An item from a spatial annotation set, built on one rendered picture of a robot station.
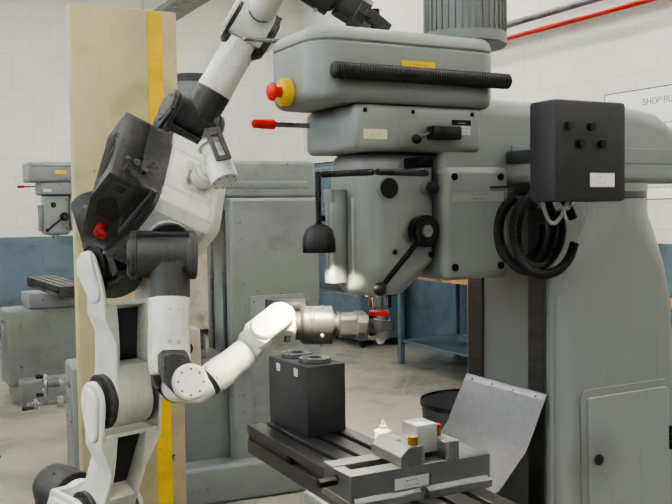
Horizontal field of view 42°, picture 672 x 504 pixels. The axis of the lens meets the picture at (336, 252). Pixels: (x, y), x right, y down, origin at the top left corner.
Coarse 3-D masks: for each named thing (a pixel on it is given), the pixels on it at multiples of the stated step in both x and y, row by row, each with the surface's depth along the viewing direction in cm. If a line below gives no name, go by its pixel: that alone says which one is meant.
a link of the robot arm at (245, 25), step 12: (252, 0) 210; (264, 0) 205; (240, 12) 214; (252, 12) 212; (264, 12) 210; (276, 12) 211; (240, 24) 214; (252, 24) 215; (264, 24) 215; (276, 24) 217; (240, 36) 217; (252, 36) 216; (264, 36) 216; (264, 48) 218
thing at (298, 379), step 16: (288, 352) 248; (304, 352) 248; (272, 368) 249; (288, 368) 241; (304, 368) 233; (320, 368) 234; (336, 368) 237; (272, 384) 249; (288, 384) 241; (304, 384) 234; (320, 384) 234; (336, 384) 237; (272, 400) 250; (288, 400) 241; (304, 400) 234; (320, 400) 235; (336, 400) 237; (272, 416) 250; (288, 416) 242; (304, 416) 234; (320, 416) 235; (336, 416) 237; (304, 432) 235; (320, 432) 235
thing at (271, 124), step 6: (258, 120) 198; (264, 120) 198; (270, 120) 199; (252, 126) 198; (258, 126) 198; (264, 126) 198; (270, 126) 199; (276, 126) 200; (282, 126) 201; (288, 126) 202; (294, 126) 202; (300, 126) 203; (306, 126) 204
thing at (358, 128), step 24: (312, 120) 203; (336, 120) 192; (360, 120) 186; (384, 120) 189; (408, 120) 191; (432, 120) 194; (456, 120) 197; (312, 144) 203; (336, 144) 193; (360, 144) 186; (384, 144) 189; (408, 144) 192; (432, 144) 195; (456, 144) 198
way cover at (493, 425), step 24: (480, 384) 229; (504, 384) 222; (456, 408) 233; (480, 408) 225; (504, 408) 218; (528, 408) 211; (456, 432) 228; (480, 432) 221; (504, 432) 214; (528, 432) 208; (504, 456) 210; (504, 480) 204
